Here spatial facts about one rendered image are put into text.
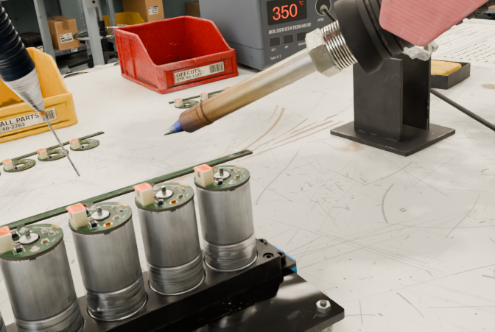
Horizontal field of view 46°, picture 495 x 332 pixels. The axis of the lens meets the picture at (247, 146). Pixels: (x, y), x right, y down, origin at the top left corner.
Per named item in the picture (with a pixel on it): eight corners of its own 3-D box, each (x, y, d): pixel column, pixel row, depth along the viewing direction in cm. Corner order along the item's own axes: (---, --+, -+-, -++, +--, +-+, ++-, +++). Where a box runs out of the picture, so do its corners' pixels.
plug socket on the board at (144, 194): (160, 201, 24) (158, 186, 24) (141, 207, 24) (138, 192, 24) (153, 194, 25) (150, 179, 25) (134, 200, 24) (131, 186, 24)
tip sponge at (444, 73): (470, 76, 59) (471, 60, 59) (446, 90, 56) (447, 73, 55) (403, 68, 64) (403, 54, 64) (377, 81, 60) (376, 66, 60)
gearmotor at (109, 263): (158, 322, 25) (140, 215, 23) (103, 347, 24) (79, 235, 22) (136, 295, 27) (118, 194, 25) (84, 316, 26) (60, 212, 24)
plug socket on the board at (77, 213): (95, 222, 23) (92, 207, 23) (74, 230, 22) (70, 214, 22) (89, 215, 24) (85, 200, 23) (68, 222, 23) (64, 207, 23)
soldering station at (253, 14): (343, 58, 71) (341, -24, 68) (261, 76, 66) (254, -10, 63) (276, 42, 84) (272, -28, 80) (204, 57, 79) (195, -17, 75)
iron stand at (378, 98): (378, 191, 45) (446, 104, 38) (311, 112, 48) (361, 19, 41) (426, 166, 48) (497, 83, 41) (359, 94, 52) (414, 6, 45)
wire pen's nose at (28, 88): (17, 118, 19) (-7, 80, 18) (39, 98, 20) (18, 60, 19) (41, 121, 18) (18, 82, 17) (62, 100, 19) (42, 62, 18)
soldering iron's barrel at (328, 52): (188, 151, 20) (359, 68, 18) (164, 112, 20) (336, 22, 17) (201, 135, 21) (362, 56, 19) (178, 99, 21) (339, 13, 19)
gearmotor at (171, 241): (216, 297, 26) (203, 193, 24) (166, 319, 25) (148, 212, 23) (191, 272, 28) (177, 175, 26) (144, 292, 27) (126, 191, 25)
